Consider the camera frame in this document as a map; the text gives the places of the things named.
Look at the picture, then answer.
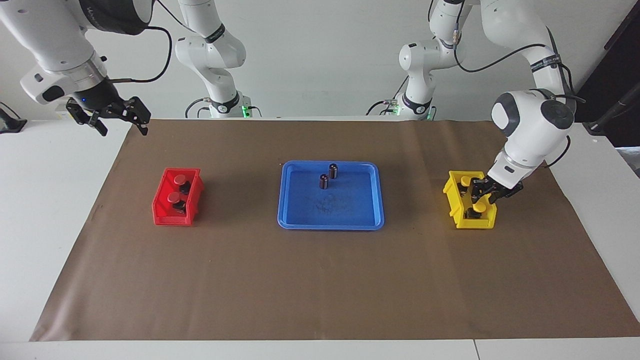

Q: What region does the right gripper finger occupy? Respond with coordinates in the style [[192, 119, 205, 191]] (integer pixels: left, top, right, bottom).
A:
[[109, 96, 152, 137], [66, 98, 109, 137]]

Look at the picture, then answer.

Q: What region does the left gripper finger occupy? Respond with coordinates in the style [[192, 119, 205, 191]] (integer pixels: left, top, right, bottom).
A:
[[469, 177, 497, 195], [472, 190, 500, 207]]

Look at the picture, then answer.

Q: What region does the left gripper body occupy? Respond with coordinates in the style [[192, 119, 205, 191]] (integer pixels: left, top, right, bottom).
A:
[[492, 181, 525, 205]]

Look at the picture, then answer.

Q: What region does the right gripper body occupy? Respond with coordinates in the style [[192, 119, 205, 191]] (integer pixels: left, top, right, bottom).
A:
[[71, 80, 126, 117]]

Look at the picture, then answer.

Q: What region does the yellow plastic bin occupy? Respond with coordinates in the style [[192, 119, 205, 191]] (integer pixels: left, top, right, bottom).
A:
[[443, 170, 498, 230]]

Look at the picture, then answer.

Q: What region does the black stand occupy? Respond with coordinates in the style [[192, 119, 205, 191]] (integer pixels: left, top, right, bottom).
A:
[[583, 90, 640, 137], [0, 101, 28, 135]]

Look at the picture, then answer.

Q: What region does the red plastic bin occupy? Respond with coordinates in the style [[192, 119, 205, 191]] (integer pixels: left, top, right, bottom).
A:
[[151, 167, 205, 227]]

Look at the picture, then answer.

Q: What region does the blue plastic tray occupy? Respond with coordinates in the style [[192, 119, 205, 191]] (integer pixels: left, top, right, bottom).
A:
[[277, 160, 386, 231]]

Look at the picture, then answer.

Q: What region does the black cable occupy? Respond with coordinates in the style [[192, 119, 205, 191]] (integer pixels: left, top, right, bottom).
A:
[[366, 99, 402, 117], [106, 25, 174, 84], [184, 97, 212, 120], [155, 0, 200, 34], [452, 27, 557, 74], [542, 134, 572, 169]]

